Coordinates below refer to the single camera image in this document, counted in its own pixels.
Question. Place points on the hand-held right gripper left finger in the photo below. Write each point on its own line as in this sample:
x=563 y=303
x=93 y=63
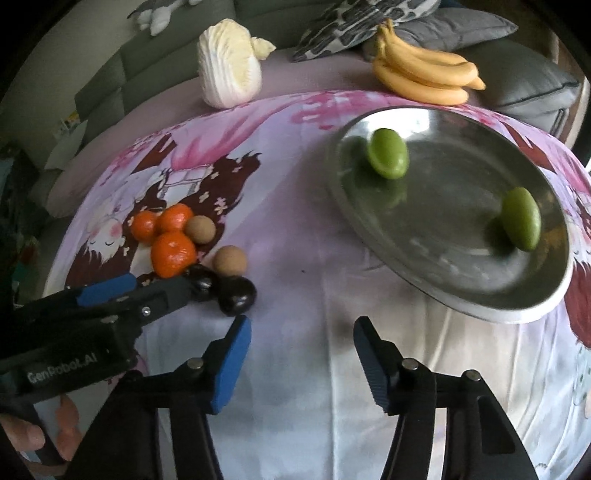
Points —
x=233 y=364

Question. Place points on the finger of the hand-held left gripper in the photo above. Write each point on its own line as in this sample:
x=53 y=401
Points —
x=161 y=297
x=104 y=290

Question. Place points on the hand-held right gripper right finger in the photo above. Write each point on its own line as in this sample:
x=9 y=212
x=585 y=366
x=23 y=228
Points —
x=369 y=364

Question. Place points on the dark cherry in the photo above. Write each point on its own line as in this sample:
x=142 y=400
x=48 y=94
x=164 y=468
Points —
x=205 y=282
x=238 y=297

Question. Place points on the small orange tangerine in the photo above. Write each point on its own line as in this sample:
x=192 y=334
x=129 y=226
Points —
x=144 y=227

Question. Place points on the brown longan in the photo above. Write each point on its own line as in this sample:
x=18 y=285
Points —
x=200 y=229
x=229 y=261

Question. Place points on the round metal tray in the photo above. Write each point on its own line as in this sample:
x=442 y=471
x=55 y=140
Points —
x=452 y=240

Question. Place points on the person's left hand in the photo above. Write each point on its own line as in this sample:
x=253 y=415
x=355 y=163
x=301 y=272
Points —
x=21 y=436

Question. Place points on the large orange tangerine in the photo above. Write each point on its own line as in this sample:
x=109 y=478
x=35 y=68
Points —
x=173 y=254

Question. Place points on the pink bed sheet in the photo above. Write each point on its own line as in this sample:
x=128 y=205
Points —
x=175 y=101

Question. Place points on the green oval fruit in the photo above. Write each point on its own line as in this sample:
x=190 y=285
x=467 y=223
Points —
x=388 y=153
x=521 y=219

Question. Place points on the green padded headboard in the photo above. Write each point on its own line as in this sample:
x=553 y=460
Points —
x=152 y=60

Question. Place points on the napa cabbage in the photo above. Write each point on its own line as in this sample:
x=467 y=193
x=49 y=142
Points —
x=226 y=64

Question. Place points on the grey and white stuffed toy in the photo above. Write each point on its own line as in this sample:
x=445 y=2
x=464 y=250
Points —
x=157 y=16

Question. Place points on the yellow banana bunch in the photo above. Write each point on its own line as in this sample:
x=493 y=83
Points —
x=425 y=69

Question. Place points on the black and white patterned pillow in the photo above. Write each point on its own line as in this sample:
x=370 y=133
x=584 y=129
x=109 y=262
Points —
x=332 y=32

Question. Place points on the dark grey cushion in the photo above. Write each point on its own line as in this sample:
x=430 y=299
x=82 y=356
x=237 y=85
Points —
x=521 y=78

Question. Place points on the grey pillow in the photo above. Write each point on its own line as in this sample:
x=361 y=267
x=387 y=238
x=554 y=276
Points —
x=452 y=32

